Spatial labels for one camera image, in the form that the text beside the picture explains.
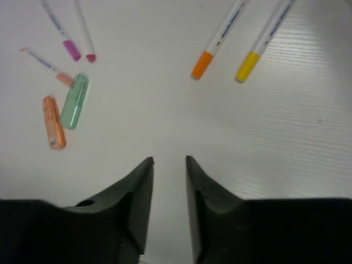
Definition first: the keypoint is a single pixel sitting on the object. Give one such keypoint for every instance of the orange capped white marker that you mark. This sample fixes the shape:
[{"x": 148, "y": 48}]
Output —
[{"x": 221, "y": 34}]

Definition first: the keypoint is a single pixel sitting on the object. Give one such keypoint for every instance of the green translucent highlighter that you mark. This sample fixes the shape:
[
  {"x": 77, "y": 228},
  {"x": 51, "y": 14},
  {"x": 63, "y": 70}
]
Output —
[{"x": 74, "y": 101}]

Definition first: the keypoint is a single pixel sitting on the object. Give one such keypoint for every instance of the peach capped white marker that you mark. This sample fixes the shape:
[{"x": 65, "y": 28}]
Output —
[{"x": 50, "y": 68}]

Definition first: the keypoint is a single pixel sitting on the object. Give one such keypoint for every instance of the orange highlighter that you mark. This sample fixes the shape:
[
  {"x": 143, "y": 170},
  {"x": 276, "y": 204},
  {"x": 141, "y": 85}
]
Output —
[{"x": 54, "y": 129}]

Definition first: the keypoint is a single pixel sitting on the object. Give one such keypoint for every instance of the yellow capped white marker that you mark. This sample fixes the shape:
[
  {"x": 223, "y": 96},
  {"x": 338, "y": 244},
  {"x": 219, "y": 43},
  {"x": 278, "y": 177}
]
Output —
[{"x": 268, "y": 32}]

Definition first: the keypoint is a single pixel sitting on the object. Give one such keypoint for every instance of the purple capped white marker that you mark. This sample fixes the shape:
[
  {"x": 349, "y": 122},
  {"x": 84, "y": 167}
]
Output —
[{"x": 67, "y": 42}]

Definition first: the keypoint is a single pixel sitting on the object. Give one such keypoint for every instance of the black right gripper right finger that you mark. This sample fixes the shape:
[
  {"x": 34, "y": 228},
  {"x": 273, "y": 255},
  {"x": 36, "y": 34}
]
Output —
[{"x": 223, "y": 226}]

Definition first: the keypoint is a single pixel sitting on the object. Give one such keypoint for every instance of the magenta capped white marker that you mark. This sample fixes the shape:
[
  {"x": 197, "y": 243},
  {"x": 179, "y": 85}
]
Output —
[{"x": 89, "y": 51}]

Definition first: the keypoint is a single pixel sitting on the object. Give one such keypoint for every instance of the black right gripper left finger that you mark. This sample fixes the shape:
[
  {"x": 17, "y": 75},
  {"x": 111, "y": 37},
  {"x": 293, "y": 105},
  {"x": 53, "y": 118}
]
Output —
[{"x": 111, "y": 226}]

